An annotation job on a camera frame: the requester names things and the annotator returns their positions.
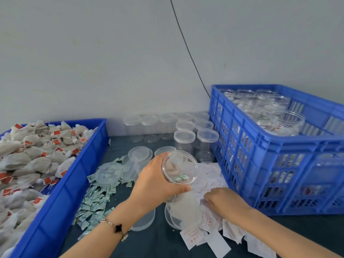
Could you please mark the person's left hand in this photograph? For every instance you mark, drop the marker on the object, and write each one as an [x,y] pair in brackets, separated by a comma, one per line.
[153,186]

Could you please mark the person's right hand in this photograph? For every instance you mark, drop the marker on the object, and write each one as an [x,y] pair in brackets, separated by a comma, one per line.
[228,204]

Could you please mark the pile of white label papers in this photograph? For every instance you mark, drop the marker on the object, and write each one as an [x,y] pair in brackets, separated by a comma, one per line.
[215,228]

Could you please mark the clear jar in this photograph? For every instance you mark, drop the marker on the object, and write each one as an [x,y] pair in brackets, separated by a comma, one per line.
[180,164]

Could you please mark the blue slatted crate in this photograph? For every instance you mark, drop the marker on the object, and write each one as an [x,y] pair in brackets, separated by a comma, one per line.
[269,164]

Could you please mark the pile of green desiccant packets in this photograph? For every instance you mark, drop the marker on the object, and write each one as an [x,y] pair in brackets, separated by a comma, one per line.
[94,201]

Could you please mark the group of lidded jars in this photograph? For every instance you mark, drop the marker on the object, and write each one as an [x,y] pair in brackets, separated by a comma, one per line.
[183,131]

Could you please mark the pile of tea bags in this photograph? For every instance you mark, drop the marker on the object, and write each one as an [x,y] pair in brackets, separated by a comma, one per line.
[37,158]

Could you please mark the person's right forearm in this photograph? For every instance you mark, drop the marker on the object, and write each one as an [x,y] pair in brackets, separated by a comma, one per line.
[295,233]

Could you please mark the blue plastic tray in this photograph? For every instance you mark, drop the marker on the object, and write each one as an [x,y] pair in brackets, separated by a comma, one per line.
[64,207]

